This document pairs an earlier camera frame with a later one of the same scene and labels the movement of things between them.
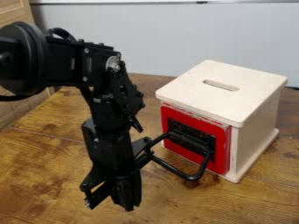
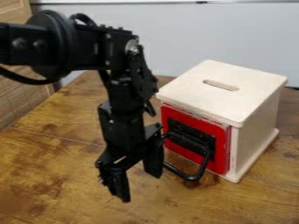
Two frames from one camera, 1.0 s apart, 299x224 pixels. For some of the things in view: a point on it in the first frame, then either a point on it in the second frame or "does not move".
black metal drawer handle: x=200 y=144 to x=206 y=162
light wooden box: x=220 y=113 does not move
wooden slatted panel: x=16 y=12 does not move
